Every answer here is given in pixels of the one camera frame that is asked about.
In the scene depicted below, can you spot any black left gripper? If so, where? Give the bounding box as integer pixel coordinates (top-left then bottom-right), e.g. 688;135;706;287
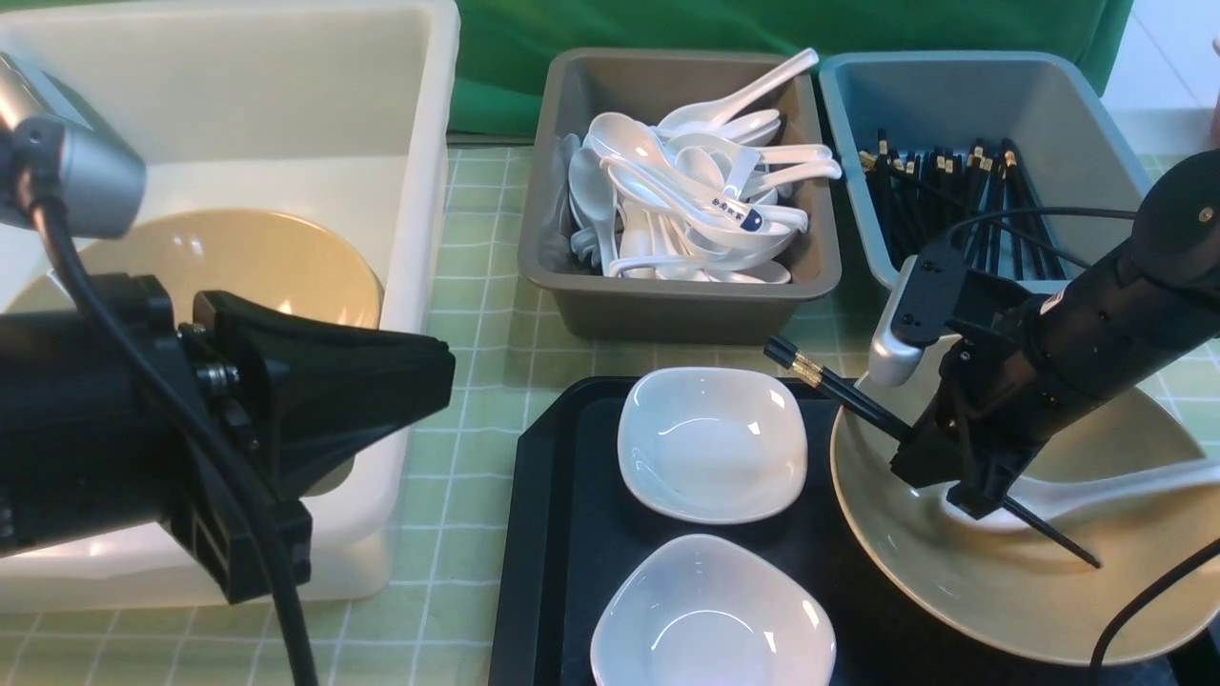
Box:
2;273;455;604

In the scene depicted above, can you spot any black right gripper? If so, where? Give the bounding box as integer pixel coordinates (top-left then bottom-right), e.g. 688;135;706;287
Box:
891;286;1169;520

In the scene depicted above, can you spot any white soup spoon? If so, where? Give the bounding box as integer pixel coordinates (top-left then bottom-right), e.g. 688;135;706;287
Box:
925;459;1219;535

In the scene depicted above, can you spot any tan noodle bowl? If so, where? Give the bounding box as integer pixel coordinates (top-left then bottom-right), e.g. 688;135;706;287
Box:
830;334;1219;666

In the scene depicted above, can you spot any black chopstick gold band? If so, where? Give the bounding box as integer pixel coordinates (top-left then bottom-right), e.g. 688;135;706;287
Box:
763;334;1102;569

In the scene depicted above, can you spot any white sauce dish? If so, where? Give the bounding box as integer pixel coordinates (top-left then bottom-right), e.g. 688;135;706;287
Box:
616;367;809;526
589;535;837;685

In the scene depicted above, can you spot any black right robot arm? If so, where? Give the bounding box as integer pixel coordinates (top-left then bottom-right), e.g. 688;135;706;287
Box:
885;151;1219;518

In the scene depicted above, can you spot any top tan stacked bowl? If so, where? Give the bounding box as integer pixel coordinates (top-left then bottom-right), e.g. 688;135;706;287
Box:
79;209;382;330

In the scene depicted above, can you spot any green checked tablecloth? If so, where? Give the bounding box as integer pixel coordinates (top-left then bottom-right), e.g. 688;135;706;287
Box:
0;145;1220;686

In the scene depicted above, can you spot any black serving tray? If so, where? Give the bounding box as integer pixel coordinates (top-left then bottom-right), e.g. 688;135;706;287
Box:
488;375;1220;686

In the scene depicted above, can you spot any bundle of black chopsticks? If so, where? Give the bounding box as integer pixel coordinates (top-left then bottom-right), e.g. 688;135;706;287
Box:
859;131;1077;281

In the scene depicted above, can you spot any large white plastic tub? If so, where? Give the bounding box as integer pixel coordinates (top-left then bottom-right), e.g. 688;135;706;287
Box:
2;1;460;614

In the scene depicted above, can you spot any blue plastic chopstick bin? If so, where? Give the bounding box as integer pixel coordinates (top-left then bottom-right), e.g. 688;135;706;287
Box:
817;51;1150;292

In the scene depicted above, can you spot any white spoon with blue print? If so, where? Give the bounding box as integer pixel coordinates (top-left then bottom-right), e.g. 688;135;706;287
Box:
599;155;809;236

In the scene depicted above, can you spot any pile of white spoons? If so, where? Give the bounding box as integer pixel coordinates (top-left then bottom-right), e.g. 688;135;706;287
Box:
569;110;843;286

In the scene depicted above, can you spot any green backdrop cloth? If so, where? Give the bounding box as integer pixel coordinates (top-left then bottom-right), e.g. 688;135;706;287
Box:
449;1;1132;135

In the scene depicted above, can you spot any white spoon sticking up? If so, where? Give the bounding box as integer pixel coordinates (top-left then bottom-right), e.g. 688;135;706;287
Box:
658;48;820;134

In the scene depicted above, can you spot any grey plastic spoon bin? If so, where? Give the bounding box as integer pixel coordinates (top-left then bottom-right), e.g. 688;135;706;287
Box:
519;48;843;347

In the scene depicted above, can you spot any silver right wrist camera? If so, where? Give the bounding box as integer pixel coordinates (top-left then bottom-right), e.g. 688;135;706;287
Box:
867;253;963;387

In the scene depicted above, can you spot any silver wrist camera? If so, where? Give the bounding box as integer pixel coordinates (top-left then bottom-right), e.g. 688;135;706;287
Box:
867;253;963;387
1;52;146;240

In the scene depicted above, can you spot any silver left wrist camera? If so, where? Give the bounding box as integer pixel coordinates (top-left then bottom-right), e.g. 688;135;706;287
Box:
1;52;146;240

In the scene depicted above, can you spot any black left camera cable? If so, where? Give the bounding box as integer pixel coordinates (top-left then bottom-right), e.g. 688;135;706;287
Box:
10;118;318;686

